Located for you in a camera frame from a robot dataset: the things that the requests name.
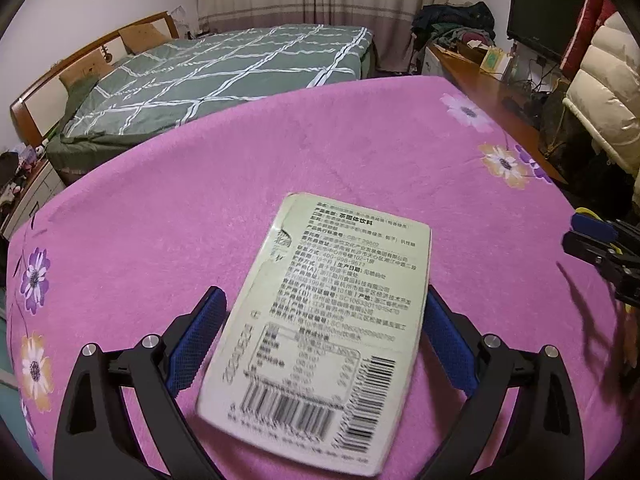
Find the cream puffer jacket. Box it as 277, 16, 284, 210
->
562, 10, 640, 181

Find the white nightstand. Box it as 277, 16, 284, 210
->
0, 157, 66, 241

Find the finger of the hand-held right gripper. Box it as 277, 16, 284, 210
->
561, 230, 609, 267
571, 212, 618, 243

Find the green patterned box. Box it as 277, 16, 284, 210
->
480, 46, 506, 73

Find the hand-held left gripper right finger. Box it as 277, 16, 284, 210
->
422, 287, 586, 480

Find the wooden desk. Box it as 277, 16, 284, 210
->
424, 44, 568, 186

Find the pale green drink carton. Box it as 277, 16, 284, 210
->
195, 192, 432, 478

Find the brown patterned bag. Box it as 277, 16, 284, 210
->
537, 80, 581, 161

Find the brown pillow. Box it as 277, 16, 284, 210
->
59, 57, 108, 88
119, 24, 173, 53

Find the green plaid quilt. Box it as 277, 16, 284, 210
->
45, 24, 373, 183

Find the pink floral tablecloth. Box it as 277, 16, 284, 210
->
0, 75, 628, 480

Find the black television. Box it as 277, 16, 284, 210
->
506, 0, 590, 63

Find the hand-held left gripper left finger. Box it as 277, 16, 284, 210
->
52, 286, 228, 480

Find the wooden bed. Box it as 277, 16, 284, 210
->
10, 10, 376, 186

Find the yellow rimmed trash bin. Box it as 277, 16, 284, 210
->
574, 206, 640, 313

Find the pinkish red jacket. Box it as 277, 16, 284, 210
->
560, 0, 618, 68

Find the mixed clothes pile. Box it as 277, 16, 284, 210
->
411, 1, 497, 63

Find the dark clothes pile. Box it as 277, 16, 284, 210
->
0, 150, 26, 211

